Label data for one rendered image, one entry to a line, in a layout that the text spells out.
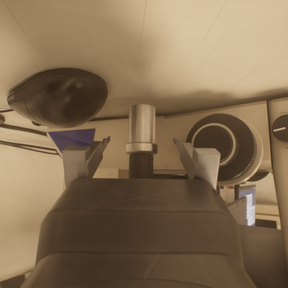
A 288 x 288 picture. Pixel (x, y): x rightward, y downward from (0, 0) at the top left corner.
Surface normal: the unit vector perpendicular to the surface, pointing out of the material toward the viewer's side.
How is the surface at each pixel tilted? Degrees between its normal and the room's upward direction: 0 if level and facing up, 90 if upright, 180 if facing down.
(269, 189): 90
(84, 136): 81
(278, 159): 90
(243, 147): 90
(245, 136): 90
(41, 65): 0
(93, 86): 61
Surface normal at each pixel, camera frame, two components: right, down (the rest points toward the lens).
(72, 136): -0.36, 0.02
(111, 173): -0.56, -0.13
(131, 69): -0.01, 0.99
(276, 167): -0.95, -0.06
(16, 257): 0.83, -0.07
